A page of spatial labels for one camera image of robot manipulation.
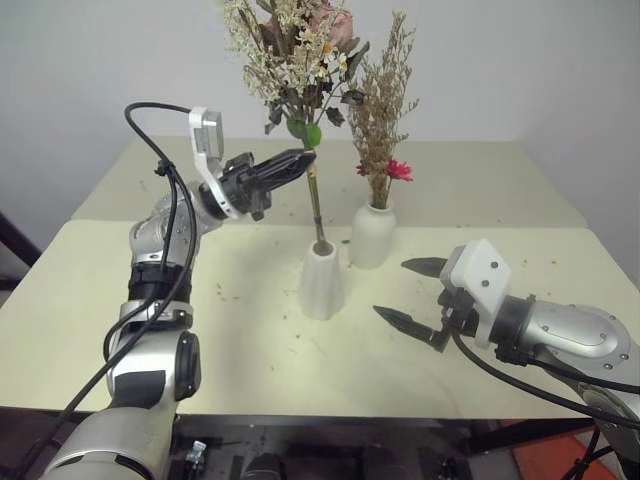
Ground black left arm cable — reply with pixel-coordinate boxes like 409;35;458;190
48;102;197;454

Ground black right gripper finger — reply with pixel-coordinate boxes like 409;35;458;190
400;256;450;280
372;305;452;355

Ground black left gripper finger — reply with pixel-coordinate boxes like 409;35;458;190
251;148;318;177
256;161;315;195

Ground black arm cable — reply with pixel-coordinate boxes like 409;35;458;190
448;329;640;480
48;102;197;454

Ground small metal clamp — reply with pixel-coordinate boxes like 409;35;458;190
184;438;209;480

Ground large dried bouquet pink flowers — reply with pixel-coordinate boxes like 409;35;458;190
221;0;372;251

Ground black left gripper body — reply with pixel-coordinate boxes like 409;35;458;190
218;152;274;222

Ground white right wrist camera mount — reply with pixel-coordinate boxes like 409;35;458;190
439;238;513;349

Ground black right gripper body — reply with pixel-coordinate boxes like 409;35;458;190
437;287;482;337

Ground twisted white vase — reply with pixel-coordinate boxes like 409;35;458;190
297;238;348;320

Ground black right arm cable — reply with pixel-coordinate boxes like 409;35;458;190
448;329;640;480

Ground brown dried bouquet red flower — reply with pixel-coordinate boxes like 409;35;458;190
343;9;421;209

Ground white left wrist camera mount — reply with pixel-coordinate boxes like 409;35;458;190
188;106;252;222

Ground round white bottle vase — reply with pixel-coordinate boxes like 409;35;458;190
347;196;397;270

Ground dark rounded shape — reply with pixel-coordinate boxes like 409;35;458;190
240;452;294;480

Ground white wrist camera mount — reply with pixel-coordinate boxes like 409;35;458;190
188;106;252;222
439;238;513;349

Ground dark furniture piece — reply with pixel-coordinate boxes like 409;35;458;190
0;209;44;292

